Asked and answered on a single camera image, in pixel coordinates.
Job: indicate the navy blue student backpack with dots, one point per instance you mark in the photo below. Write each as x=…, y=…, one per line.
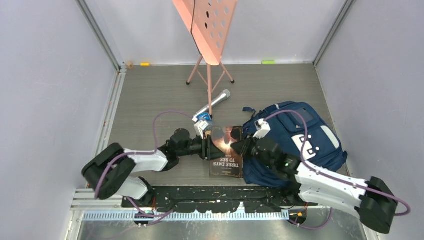
x=299, y=130

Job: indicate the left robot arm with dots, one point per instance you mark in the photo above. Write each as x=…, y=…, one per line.
x=109, y=173

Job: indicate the green tape piece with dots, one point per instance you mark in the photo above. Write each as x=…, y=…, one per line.
x=268, y=62

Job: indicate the silver microphone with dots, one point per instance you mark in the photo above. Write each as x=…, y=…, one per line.
x=224, y=95

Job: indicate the small wooden block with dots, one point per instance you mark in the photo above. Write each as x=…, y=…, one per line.
x=129, y=65

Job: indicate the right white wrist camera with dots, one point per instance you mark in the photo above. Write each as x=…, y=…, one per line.
x=262, y=128

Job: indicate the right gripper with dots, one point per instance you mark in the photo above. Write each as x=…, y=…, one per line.
x=243, y=146

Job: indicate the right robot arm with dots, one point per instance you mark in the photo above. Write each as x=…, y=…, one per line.
x=371, y=201

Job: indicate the pink music stand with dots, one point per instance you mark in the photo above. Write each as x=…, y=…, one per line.
x=208, y=22

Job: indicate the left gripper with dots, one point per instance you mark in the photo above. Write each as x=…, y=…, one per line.
x=213, y=152

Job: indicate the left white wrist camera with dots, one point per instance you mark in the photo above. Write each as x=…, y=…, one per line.
x=200, y=127

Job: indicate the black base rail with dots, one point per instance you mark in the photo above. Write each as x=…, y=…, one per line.
x=218, y=199

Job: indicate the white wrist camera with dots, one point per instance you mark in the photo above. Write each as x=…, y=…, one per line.
x=262, y=128
x=200, y=127

